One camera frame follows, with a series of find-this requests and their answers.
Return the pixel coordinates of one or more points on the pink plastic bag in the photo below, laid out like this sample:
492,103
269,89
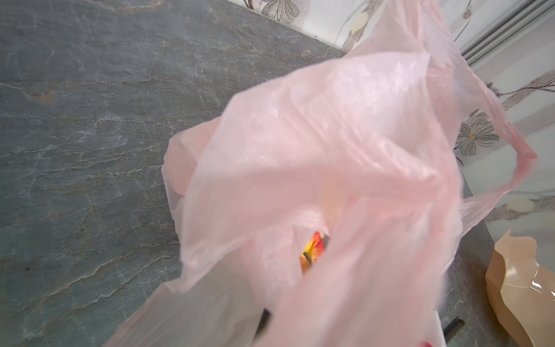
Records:
392,153

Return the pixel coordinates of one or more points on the red fake apple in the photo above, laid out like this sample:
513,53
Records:
312,252

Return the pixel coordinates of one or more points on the peach plastic bowl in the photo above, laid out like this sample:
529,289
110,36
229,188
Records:
521,292

